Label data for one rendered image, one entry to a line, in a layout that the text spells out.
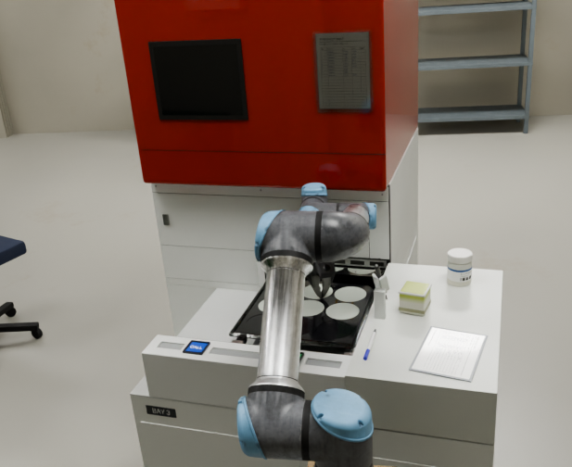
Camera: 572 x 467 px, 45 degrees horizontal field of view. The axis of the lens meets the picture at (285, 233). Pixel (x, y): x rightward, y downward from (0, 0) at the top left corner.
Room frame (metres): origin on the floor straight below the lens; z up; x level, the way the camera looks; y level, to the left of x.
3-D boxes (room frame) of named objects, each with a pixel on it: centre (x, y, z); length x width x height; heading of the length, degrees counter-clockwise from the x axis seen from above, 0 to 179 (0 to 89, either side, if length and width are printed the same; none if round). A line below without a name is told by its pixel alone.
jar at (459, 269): (1.79, -0.50, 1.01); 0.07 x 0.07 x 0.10
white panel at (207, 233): (2.10, 0.06, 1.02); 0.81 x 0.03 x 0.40; 71
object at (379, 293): (1.64, -0.25, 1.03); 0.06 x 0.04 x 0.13; 161
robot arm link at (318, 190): (1.89, -0.09, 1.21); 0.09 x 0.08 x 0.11; 170
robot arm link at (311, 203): (1.79, -0.09, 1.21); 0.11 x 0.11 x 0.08; 80
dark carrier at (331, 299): (1.82, -0.05, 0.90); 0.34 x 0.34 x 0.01; 71
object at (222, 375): (1.50, 0.13, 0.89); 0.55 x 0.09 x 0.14; 71
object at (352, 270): (2.03, -0.10, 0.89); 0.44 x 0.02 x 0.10; 71
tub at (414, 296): (1.65, -0.34, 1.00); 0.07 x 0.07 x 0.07; 63
